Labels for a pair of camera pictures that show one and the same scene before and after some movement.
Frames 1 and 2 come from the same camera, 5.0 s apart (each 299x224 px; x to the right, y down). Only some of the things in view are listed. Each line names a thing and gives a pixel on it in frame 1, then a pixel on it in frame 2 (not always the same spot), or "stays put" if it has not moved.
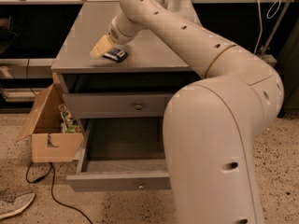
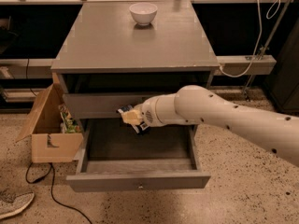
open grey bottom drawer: (121, 154) stays put
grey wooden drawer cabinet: (137, 88) stays put
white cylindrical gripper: (120, 36) → (150, 111)
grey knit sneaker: (13, 202) stays put
